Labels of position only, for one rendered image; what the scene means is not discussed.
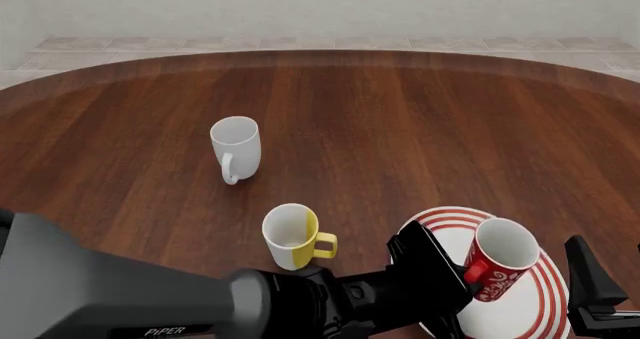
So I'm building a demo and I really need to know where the white plate with red rings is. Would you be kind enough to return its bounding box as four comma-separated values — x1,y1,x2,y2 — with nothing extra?
394,205,572,339

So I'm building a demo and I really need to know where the tall white mug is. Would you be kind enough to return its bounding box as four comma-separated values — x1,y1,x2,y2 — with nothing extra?
209,115,263,186

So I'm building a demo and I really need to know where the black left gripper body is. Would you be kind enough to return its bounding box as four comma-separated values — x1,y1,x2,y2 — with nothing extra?
384,219,475,339

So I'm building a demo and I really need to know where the yellow and white mug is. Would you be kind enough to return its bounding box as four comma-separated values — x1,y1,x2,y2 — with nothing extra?
261,202,339,272

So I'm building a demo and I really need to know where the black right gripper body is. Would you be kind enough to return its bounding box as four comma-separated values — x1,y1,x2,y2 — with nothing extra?
573,303,640,339

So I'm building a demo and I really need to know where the red patterned mug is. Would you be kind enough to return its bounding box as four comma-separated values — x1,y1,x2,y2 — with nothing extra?
463,217,542,303

